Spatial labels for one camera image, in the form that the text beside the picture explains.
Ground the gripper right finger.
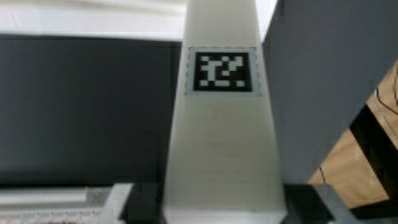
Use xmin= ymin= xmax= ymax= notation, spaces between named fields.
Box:
xmin=282 ymin=184 xmax=355 ymax=224

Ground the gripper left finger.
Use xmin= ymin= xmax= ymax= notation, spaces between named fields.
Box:
xmin=99 ymin=183 xmax=163 ymax=224

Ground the white leg with tag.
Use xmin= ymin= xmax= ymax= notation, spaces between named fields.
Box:
xmin=161 ymin=0 xmax=288 ymax=224

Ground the white front fence bar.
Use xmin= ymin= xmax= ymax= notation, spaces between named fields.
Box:
xmin=0 ymin=0 xmax=281 ymax=43

